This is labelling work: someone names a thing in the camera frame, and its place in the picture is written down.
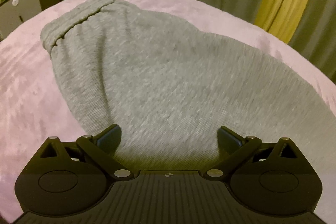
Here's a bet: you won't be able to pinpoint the grey sweatpants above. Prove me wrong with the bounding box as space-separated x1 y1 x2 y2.
41 0 335 173

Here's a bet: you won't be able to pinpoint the pink bed blanket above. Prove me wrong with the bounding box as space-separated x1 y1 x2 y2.
1 0 335 222

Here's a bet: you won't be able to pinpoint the grey drawer cabinet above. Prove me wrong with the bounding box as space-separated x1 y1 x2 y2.
0 0 42 40

